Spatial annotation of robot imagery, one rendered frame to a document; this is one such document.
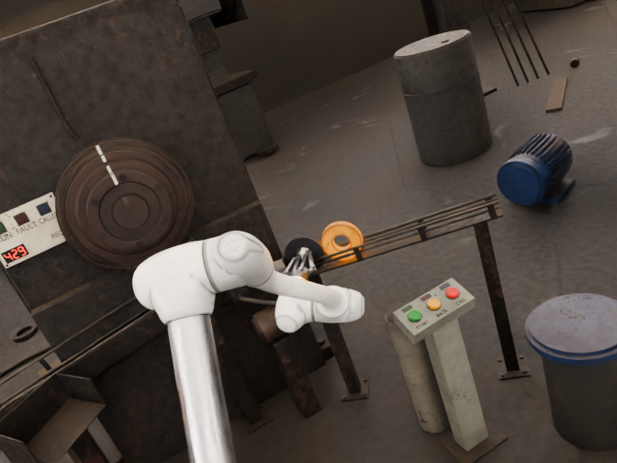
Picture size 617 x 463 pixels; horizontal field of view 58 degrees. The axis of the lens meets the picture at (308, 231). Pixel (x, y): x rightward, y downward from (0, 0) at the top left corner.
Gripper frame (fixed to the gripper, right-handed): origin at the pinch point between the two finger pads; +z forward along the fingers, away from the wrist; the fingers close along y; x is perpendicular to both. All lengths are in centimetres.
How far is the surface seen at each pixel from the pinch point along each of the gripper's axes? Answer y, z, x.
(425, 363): 36, -31, -36
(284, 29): -136, 669, -29
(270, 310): -19.2, -9.5, -17.3
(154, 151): -37, -1, 55
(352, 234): 20.2, -1.1, 3.3
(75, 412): -76, -59, -5
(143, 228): -45, -17, 35
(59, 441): -76, -71, -5
